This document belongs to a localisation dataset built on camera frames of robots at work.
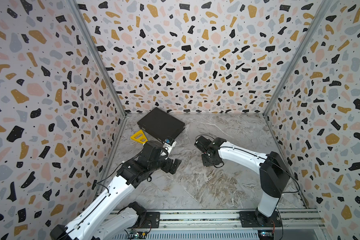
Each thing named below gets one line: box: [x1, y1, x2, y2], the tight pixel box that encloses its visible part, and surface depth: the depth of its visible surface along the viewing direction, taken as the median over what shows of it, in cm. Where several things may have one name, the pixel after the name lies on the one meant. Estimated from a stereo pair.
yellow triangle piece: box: [130, 129, 149, 144], surface depth 108 cm
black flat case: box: [137, 107, 186, 142], surface depth 112 cm
